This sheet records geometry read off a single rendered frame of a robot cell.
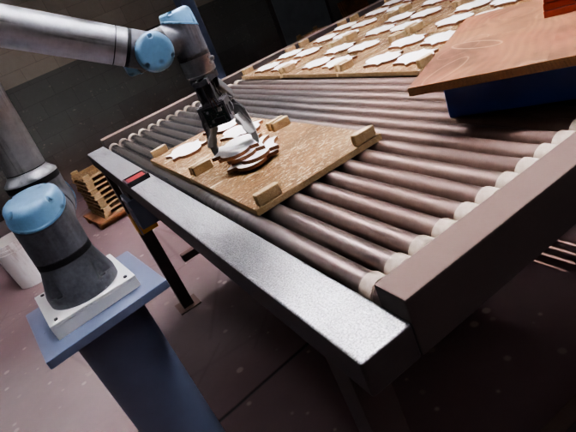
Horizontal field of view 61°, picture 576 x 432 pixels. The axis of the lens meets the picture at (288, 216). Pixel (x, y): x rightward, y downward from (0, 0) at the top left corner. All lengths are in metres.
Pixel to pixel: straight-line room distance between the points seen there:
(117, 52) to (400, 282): 0.69
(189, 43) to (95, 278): 0.55
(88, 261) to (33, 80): 5.54
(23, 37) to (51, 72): 5.56
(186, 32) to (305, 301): 0.70
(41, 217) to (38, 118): 5.52
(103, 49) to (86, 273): 0.44
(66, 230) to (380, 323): 0.67
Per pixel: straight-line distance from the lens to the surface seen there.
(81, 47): 1.04
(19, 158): 1.19
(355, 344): 0.63
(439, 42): 1.76
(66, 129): 6.61
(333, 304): 0.70
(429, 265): 0.66
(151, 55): 1.03
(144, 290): 1.09
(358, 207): 0.92
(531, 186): 0.78
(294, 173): 1.11
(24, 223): 1.07
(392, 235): 0.80
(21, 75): 6.55
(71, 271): 1.09
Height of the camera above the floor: 1.34
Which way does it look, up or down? 25 degrees down
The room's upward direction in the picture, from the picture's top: 23 degrees counter-clockwise
